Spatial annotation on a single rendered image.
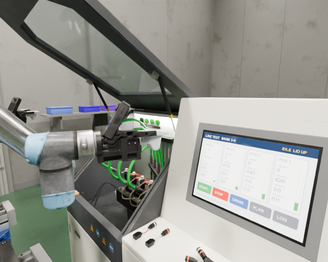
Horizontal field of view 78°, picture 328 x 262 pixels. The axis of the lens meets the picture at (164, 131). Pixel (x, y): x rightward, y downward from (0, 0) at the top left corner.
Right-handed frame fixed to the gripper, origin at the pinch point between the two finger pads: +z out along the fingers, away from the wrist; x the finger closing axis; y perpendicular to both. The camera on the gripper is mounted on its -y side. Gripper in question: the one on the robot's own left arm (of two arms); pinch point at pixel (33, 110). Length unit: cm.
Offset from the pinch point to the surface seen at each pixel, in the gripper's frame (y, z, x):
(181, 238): 32, -38, 119
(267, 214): 8, -45, 145
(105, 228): 40, -37, 83
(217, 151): -6, -31, 126
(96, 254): 63, -31, 76
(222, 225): 20, -40, 133
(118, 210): 53, -5, 74
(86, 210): 43, -26, 65
